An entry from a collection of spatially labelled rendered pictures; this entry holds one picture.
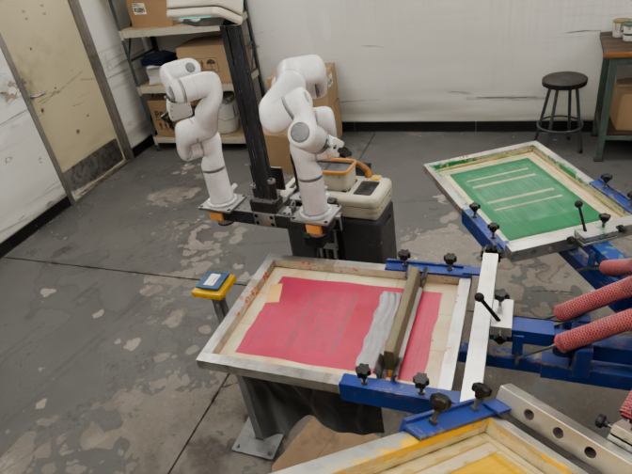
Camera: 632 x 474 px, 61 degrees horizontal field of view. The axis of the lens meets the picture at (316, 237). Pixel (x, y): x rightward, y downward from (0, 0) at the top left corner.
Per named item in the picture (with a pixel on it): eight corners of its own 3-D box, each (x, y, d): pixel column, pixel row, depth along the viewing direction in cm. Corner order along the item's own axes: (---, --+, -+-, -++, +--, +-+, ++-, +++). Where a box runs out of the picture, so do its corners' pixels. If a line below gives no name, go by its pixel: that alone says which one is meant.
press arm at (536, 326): (489, 339, 159) (489, 326, 157) (491, 325, 164) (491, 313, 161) (552, 347, 153) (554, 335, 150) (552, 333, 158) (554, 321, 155)
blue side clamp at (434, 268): (385, 281, 197) (384, 265, 193) (388, 273, 201) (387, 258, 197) (469, 290, 187) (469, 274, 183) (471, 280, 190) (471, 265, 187)
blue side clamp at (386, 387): (340, 400, 155) (338, 383, 151) (345, 387, 159) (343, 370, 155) (447, 419, 144) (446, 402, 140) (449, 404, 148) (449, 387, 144)
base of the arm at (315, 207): (311, 198, 217) (306, 164, 208) (339, 201, 211) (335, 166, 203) (293, 218, 206) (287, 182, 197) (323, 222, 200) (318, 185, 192)
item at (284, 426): (262, 439, 196) (237, 358, 173) (267, 432, 199) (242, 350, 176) (386, 467, 180) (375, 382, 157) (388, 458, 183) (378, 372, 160)
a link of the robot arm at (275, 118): (311, 87, 151) (314, 118, 134) (273, 111, 155) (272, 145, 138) (294, 62, 147) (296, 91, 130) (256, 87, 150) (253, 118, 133)
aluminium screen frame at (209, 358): (198, 368, 172) (196, 359, 170) (270, 260, 217) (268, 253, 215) (449, 414, 144) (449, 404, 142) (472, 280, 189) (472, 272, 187)
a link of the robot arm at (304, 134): (267, 100, 134) (299, 80, 132) (282, 109, 144) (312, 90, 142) (292, 152, 132) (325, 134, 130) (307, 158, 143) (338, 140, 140)
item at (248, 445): (231, 450, 256) (174, 296, 205) (250, 413, 273) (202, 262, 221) (273, 460, 249) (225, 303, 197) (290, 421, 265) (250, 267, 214)
